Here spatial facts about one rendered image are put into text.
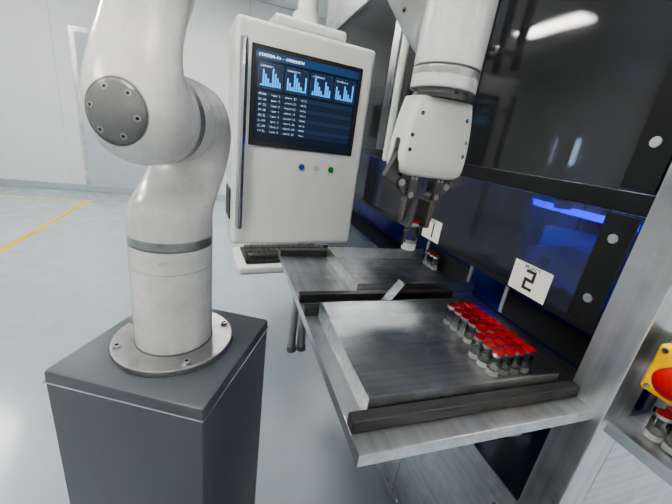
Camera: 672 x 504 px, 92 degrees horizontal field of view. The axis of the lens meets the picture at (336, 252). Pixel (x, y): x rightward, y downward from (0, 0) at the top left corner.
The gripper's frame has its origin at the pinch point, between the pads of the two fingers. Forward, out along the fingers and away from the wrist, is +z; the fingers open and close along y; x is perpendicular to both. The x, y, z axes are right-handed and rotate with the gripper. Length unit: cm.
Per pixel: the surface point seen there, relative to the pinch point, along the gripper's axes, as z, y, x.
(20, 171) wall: 94, 305, -538
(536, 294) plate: 13.8, -29.1, 0.5
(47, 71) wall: -42, 258, -538
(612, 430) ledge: 26.9, -29.4, 19.1
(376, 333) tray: 26.0, -2.0, -7.5
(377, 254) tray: 25, -20, -49
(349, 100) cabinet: -23, -16, -85
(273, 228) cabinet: 28, 9, -83
